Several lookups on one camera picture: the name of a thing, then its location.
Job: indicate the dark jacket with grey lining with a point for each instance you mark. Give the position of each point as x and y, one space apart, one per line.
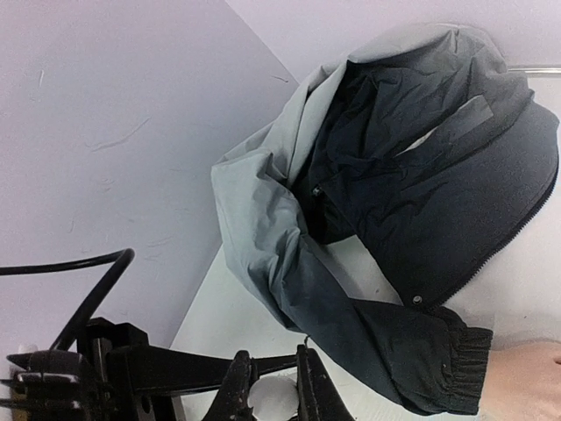
398 213

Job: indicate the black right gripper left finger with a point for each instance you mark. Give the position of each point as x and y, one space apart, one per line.
231 400

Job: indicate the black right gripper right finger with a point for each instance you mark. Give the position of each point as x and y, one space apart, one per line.
318 396

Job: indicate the mannequin hand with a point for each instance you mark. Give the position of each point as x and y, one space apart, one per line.
523 383

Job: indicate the aluminium table edge strip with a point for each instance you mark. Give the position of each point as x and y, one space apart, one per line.
536 70

